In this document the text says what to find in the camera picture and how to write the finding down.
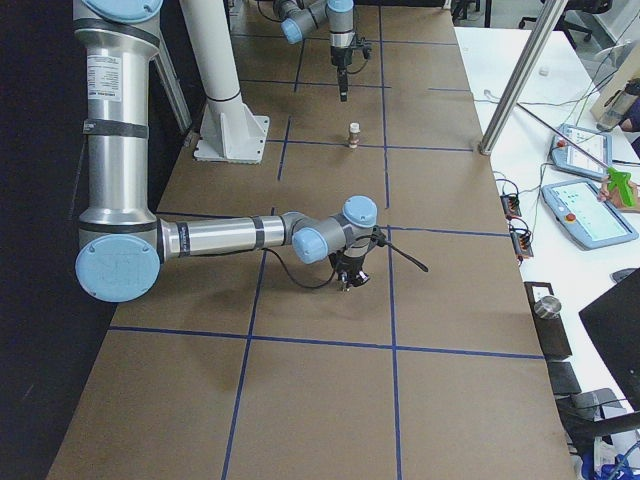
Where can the black monitor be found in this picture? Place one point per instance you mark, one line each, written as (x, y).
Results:
(612, 323)

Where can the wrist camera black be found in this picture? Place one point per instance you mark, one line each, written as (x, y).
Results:
(362, 45)

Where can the far teach pendant tablet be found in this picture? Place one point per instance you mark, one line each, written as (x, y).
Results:
(581, 151)

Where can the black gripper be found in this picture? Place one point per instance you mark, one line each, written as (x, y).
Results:
(351, 264)
(339, 56)

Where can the near teach pendant tablet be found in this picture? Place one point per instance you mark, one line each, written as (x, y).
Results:
(592, 224)

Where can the teach pendant tablet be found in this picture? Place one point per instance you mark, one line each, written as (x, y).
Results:
(581, 151)
(592, 224)

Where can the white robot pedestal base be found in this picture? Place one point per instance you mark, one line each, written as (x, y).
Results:
(229, 131)

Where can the metal cup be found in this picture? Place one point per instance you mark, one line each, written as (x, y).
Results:
(547, 307)

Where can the aluminium frame post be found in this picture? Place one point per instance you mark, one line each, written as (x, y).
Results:
(535, 44)

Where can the brass PPR valve white ends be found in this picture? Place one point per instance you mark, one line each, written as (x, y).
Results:
(354, 135)

